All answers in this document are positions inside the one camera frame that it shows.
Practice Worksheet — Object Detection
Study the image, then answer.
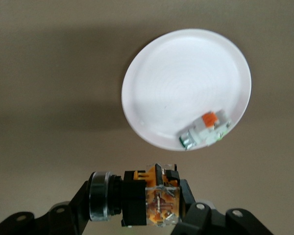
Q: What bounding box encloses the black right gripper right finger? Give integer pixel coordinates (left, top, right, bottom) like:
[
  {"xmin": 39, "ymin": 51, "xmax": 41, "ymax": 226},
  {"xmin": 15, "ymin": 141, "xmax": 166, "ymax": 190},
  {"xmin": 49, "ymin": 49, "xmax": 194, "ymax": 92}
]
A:
[{"xmin": 171, "ymin": 179, "xmax": 277, "ymax": 235}]

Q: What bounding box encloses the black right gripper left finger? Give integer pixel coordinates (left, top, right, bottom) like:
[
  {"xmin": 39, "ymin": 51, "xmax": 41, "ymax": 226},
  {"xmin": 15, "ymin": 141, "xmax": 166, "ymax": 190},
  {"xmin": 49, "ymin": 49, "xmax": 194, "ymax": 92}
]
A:
[{"xmin": 0, "ymin": 180, "xmax": 92, "ymax": 235}]

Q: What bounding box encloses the orange push button switch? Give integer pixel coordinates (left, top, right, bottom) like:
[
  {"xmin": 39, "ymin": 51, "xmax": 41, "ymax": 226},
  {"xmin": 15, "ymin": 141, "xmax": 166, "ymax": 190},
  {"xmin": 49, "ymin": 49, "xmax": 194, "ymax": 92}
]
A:
[{"xmin": 89, "ymin": 163, "xmax": 182, "ymax": 227}]

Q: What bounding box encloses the small silver red object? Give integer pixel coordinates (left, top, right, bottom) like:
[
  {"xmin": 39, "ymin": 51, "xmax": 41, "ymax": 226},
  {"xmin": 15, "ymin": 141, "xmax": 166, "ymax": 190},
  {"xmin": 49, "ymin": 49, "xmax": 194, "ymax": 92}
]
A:
[{"xmin": 177, "ymin": 109, "xmax": 232, "ymax": 150}]

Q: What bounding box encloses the brown table cover mat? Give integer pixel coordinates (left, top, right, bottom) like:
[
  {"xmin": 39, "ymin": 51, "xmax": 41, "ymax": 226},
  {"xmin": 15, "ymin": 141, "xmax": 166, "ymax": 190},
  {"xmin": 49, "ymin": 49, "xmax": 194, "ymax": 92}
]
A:
[{"xmin": 0, "ymin": 0, "xmax": 294, "ymax": 235}]

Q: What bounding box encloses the pale pink round plate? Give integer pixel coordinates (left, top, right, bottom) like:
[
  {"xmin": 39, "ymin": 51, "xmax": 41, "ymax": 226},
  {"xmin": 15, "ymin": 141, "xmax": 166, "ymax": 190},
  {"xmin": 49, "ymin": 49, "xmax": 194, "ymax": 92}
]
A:
[{"xmin": 121, "ymin": 28, "xmax": 252, "ymax": 152}]

